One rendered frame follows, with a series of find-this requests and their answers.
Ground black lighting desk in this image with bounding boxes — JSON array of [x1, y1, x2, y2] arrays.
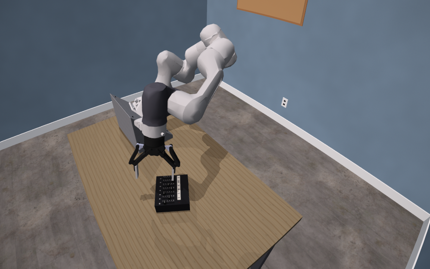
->
[[155, 174, 190, 213]]

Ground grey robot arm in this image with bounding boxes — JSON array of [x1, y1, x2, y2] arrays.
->
[[129, 24, 237, 138]]

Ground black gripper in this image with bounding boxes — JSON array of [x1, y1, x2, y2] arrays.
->
[[129, 136, 180, 181]]

